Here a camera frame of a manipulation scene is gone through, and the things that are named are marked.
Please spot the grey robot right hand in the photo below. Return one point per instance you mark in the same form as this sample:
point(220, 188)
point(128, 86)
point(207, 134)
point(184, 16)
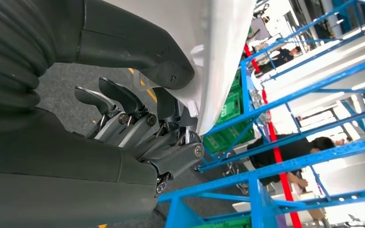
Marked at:
point(59, 176)

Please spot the blue metal shelf rack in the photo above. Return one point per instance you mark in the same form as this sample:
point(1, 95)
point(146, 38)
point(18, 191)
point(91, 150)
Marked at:
point(256, 204)

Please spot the silver cast metal part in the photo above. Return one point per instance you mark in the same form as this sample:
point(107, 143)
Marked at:
point(258, 100)

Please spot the yellow floor tape outline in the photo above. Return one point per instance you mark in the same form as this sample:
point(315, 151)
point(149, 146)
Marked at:
point(151, 94)

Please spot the green plastic crate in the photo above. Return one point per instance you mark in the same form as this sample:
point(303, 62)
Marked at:
point(223, 141)
point(231, 107)

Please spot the red barrier belt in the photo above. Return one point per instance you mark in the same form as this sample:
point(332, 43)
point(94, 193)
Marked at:
point(291, 207)

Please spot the person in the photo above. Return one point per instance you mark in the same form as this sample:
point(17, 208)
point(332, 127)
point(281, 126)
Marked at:
point(295, 150)
point(283, 56)

